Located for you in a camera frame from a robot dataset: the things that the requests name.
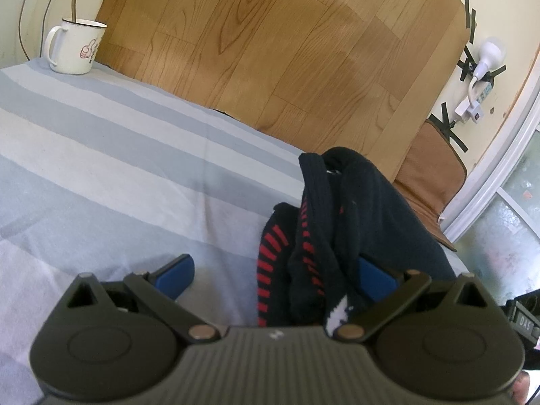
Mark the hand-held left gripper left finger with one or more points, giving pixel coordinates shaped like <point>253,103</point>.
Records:
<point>177,279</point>

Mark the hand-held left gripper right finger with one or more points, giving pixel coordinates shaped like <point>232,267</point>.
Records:
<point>375,280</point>

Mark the black red printed garment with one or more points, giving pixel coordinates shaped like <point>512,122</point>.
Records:
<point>363,219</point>

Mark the brown cushion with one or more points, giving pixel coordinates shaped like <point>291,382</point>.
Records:
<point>434,168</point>

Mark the blue white striped bed sheet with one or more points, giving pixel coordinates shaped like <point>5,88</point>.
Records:
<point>126,156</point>

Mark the black tape cross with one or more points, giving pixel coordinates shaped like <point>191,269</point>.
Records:
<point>449,128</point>

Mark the white power strip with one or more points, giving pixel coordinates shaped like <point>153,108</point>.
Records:
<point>474,103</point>

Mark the white enamel mug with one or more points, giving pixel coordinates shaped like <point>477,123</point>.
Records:
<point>76,48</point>

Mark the black tape strip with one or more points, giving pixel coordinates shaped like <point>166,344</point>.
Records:
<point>469,19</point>

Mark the metal spoon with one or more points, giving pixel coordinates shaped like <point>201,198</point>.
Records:
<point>73,8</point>

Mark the white window frame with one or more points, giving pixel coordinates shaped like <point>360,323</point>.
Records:
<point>493,168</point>

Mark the wood grain wall panel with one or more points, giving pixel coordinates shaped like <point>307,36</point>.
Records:
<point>274,42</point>

